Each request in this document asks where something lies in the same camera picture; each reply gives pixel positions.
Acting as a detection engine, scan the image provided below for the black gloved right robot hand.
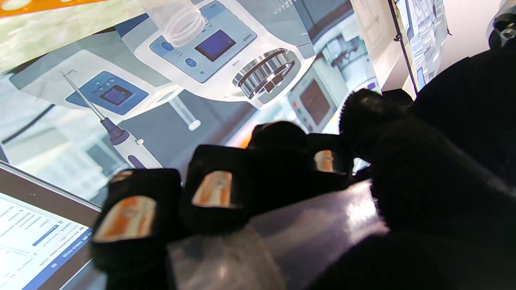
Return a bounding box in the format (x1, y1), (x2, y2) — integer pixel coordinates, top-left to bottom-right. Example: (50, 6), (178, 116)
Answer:
(89, 48), (516, 290)

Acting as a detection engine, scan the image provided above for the orange test tube rack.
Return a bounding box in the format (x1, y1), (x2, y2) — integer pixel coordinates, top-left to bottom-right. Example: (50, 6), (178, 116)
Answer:
(0, 0), (109, 19)

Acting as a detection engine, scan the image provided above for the printed laboratory backdrop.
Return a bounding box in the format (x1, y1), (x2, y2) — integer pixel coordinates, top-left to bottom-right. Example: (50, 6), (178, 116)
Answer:
(0, 0), (452, 290)

